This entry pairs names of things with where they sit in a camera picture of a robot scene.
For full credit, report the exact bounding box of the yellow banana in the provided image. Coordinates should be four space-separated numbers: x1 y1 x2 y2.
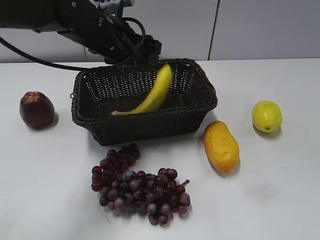
111 63 173 116

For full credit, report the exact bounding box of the black wicker basket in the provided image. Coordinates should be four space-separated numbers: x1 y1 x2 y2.
71 58 218 146

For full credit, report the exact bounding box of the yellow lemon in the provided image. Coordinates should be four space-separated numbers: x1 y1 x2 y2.
252 100 283 133

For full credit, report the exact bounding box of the dark red apple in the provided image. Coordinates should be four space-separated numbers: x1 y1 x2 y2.
19 91 55 129

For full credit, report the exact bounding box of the orange yellow mango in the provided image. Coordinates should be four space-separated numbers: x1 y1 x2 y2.
203 120 240 174

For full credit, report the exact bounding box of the black cable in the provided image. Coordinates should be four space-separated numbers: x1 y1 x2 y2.
0 36 101 71

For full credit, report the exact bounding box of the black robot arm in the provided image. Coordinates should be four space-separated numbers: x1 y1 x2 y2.
0 0 162 65

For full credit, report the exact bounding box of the purple grape bunch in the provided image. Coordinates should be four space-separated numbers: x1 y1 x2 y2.
91 143 191 226

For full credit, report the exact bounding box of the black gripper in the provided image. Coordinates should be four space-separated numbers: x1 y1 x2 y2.
87 14 162 65

